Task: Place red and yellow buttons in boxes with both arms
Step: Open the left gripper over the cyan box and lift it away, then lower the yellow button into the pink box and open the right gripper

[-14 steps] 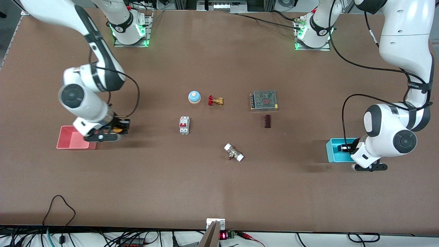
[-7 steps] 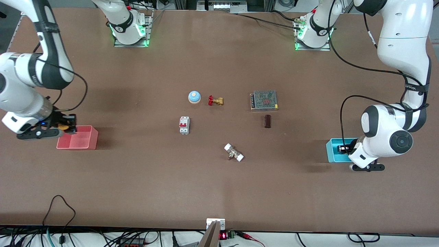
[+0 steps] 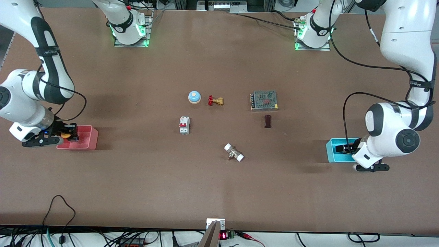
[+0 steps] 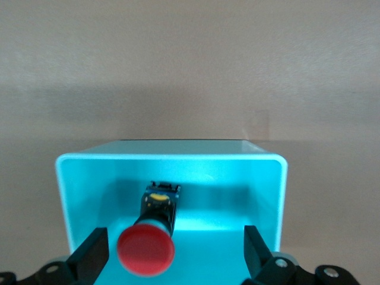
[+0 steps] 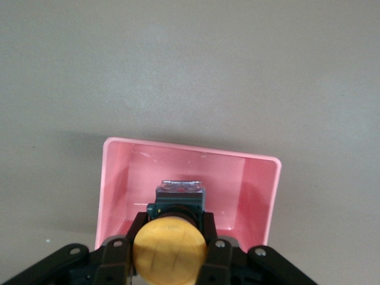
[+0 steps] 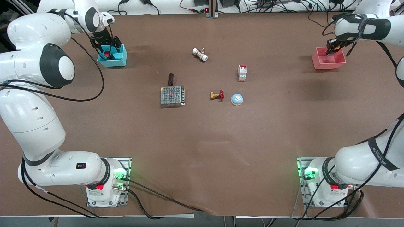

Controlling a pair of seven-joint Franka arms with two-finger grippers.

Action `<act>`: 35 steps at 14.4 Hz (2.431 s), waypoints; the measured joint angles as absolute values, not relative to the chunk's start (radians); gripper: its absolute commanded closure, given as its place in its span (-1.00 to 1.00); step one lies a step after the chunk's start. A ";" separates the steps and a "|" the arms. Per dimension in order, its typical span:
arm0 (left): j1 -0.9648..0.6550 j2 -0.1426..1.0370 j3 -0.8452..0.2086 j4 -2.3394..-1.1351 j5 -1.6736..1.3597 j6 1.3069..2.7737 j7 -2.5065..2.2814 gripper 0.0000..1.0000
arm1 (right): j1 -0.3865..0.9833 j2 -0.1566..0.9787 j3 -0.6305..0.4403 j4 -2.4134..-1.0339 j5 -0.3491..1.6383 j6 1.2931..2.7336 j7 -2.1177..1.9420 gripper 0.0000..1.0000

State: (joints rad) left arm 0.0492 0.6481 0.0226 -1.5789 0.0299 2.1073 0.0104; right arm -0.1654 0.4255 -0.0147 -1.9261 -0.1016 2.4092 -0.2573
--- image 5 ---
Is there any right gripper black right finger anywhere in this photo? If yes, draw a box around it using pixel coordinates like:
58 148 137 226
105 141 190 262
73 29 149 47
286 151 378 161
198 211 319 285

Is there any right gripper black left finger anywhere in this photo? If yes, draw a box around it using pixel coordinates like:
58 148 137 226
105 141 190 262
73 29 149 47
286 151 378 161
0 211 150 285

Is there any yellow push button switch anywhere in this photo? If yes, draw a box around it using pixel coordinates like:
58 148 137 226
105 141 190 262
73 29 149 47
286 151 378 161
131 179 208 285

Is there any pink plastic box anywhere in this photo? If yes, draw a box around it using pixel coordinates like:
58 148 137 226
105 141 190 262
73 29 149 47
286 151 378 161
94 136 282 259

